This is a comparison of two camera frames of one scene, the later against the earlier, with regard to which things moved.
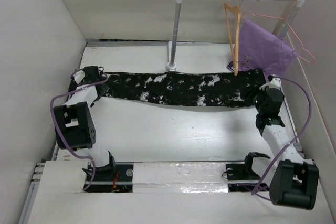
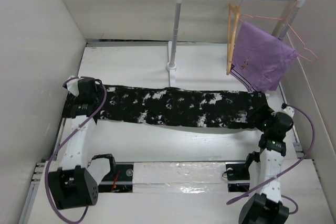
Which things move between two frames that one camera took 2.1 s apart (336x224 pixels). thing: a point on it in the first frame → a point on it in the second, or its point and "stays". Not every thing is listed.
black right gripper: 264,92 → 264,112
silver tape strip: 180,177 stays
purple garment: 260,48 stays
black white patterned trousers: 214,88 → 156,105
